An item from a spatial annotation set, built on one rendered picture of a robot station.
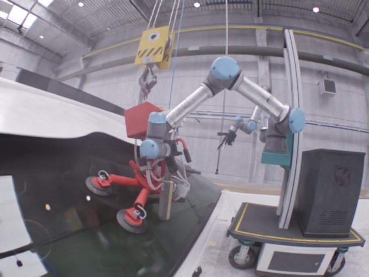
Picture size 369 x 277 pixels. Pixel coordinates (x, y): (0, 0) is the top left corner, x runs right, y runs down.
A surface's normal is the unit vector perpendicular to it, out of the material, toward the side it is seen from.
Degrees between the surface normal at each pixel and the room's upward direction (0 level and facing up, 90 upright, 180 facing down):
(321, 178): 90
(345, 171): 90
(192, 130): 90
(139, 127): 90
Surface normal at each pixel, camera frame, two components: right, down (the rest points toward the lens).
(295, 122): 0.14, 0.01
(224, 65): -0.09, -0.13
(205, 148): -0.33, -0.10
